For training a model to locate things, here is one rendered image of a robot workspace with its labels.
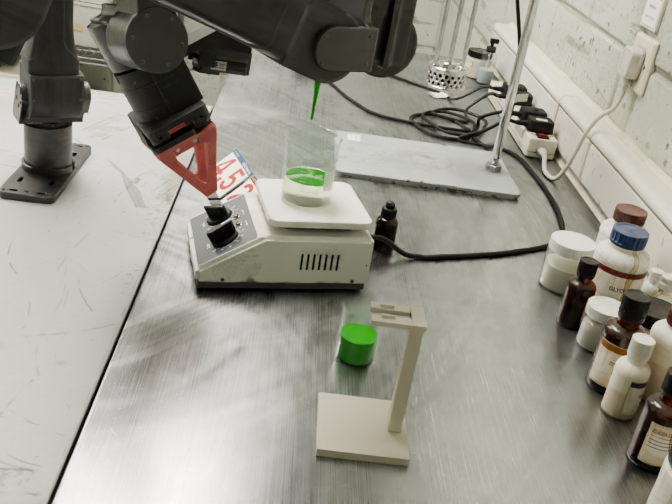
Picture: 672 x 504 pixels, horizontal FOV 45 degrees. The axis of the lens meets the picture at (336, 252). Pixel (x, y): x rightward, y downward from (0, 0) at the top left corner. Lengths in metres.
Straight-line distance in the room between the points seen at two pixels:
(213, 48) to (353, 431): 0.40
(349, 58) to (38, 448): 0.40
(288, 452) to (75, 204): 0.52
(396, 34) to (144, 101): 0.27
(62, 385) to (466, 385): 0.39
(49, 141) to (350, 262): 0.45
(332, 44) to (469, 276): 0.48
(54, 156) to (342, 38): 0.60
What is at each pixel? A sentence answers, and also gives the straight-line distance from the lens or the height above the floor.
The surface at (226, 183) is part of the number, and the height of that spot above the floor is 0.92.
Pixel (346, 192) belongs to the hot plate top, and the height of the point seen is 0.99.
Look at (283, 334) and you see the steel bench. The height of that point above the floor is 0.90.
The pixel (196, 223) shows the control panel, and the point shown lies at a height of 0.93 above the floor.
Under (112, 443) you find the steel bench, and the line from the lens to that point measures 0.71.
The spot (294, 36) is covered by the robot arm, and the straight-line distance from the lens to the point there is 0.63.
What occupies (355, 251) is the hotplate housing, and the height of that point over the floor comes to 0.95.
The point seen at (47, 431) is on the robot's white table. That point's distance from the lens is 0.73.
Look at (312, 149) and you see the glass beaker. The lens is 0.90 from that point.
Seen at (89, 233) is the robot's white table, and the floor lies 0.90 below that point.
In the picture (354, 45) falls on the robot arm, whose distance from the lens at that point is 0.66.
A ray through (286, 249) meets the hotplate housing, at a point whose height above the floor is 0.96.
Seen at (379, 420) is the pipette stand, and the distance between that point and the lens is 0.75.
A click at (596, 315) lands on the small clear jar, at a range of 0.94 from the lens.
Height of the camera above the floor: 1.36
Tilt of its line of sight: 27 degrees down
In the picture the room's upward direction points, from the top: 9 degrees clockwise
